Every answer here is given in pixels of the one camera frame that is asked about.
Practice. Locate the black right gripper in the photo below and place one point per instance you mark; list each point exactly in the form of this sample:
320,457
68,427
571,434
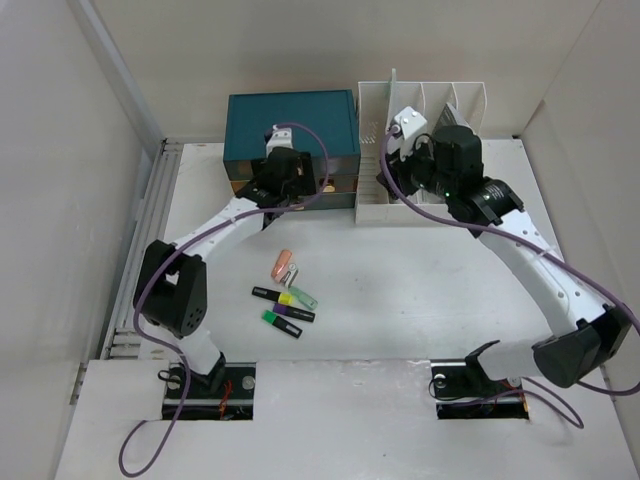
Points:
398,168

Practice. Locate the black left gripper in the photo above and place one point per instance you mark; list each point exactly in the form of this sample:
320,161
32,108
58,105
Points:
304,186

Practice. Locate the grey Canon setup guide booklet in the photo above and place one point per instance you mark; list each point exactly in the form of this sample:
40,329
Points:
450,116

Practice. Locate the clear mesh document pouch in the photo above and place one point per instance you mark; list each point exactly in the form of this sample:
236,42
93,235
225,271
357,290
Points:
392,100

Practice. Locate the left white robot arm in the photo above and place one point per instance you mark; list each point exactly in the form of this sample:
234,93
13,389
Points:
171,295

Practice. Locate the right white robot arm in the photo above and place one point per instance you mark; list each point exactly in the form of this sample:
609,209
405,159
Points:
441,177

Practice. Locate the white perforated file organizer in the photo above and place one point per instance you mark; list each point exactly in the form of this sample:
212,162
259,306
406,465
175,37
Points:
374,206

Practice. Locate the yellow cap black highlighter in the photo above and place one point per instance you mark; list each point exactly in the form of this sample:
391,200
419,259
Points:
279,297

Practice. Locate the purple cap black highlighter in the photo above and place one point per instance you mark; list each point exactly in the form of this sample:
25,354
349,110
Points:
293,313

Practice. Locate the green cap black highlighter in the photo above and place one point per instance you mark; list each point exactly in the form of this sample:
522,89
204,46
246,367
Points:
281,324

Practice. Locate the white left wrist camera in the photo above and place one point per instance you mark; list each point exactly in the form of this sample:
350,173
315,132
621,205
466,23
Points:
278,137

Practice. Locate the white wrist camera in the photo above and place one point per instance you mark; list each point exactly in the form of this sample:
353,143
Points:
406,127
278,137

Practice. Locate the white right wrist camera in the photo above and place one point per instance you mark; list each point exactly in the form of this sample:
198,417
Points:
406,127

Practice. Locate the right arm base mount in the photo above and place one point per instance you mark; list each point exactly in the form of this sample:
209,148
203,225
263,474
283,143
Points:
462,391

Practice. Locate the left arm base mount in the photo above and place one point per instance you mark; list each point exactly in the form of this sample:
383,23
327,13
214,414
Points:
232,398

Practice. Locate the aluminium frame rail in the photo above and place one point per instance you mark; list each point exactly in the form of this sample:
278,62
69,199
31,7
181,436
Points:
156,179

